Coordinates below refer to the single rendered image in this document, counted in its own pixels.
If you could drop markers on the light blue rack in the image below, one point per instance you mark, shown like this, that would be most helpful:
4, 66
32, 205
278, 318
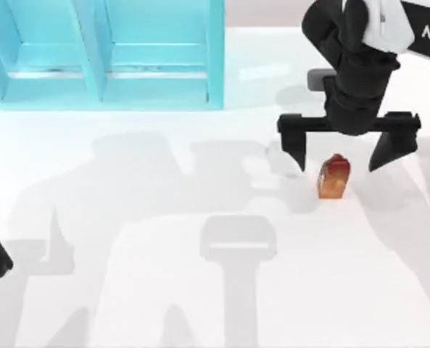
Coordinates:
153, 54

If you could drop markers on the pale grey rounded box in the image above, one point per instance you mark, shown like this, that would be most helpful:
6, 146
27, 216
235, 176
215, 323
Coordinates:
318, 79

